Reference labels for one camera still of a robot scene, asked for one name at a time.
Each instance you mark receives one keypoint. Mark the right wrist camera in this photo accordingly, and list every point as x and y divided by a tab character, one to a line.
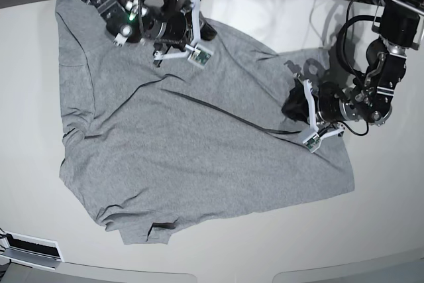
197	55

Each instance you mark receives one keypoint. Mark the grey t-shirt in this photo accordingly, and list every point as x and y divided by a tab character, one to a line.
151	151

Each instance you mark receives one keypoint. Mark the white cable slot panel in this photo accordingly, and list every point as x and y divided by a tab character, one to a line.
31	251

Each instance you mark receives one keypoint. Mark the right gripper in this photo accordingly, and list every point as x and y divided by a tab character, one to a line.
179	23

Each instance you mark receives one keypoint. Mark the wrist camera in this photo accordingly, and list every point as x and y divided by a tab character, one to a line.
197	55
316	133

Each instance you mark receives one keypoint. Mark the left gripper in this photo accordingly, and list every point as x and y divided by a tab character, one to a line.
330	97

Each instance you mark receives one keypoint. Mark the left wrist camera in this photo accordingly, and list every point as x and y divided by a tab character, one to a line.
316	133

